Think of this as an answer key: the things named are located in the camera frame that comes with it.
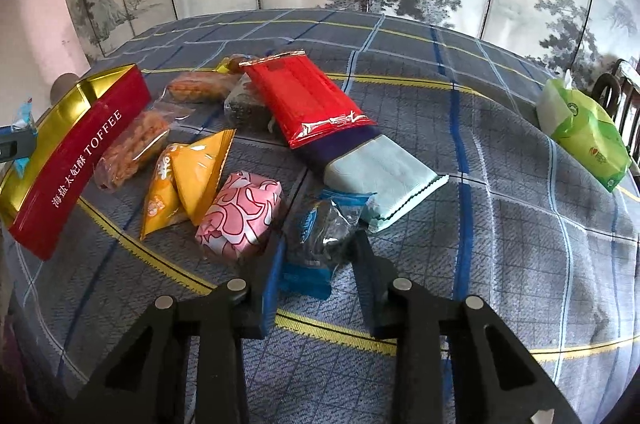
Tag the pink white patterned packet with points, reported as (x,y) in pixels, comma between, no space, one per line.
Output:
(240,217)

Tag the clear bag orange snacks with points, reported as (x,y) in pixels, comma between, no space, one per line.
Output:
(143,139)

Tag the blue clear cookie packet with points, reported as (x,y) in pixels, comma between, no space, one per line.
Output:
(317,242)

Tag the orange snack packet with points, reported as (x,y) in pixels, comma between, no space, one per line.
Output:
(201,86)

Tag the small gold wrapped candy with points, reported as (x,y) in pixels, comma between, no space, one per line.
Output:
(232,64)

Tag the yellow orange snack bag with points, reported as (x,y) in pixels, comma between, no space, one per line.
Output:
(162,206)

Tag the round grey wall knob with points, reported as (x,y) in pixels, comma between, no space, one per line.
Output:
(61,86)

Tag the red foil snack packet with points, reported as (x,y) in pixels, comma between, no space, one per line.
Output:
(305,103)

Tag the dark wooden chair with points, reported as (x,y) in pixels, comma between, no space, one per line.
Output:
(617,91)

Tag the dark clear snack packet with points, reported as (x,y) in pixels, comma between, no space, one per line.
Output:
(244,108)

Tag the red gold toffee box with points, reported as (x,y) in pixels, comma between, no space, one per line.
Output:
(71,138)

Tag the orange triangular snack bag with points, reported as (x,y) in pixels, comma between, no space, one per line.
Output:
(197,170)

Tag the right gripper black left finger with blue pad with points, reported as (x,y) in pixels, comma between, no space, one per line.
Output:
(143,378)

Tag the green tissue pack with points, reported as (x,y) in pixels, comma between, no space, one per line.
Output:
(583,129)

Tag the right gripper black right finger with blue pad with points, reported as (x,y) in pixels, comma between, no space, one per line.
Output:
(463,344)

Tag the navy and pale blue packet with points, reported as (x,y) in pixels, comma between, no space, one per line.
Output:
(363,160)

